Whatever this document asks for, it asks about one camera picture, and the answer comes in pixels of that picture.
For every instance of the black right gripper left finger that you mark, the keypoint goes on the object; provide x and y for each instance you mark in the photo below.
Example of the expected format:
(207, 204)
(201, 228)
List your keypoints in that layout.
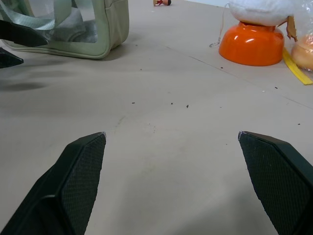
(73, 176)

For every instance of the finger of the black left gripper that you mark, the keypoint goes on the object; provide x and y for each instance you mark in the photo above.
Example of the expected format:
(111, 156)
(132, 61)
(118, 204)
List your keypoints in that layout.
(19, 34)
(8, 60)

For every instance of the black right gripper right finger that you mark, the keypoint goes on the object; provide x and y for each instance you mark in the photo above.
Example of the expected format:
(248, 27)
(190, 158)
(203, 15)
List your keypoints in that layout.
(276, 176)

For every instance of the beige transparent zip bag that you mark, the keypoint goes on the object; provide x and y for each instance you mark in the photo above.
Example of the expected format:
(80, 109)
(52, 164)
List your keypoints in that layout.
(115, 27)

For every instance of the yellow flat strip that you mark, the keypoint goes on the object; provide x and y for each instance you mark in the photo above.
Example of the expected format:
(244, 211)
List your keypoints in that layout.
(297, 71)

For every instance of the clear bag with round bun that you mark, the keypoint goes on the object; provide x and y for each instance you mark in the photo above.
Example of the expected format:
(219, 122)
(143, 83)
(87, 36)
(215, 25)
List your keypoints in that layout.
(304, 49)

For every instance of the orange bowl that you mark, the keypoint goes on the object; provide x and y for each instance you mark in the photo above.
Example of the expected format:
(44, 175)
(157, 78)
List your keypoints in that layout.
(252, 46)

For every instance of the small colourful figurine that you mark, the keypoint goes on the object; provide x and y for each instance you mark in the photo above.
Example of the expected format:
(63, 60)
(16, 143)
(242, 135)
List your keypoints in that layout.
(162, 2)

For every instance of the white plush toy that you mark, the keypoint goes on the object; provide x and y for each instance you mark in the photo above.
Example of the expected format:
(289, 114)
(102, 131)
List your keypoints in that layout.
(256, 11)

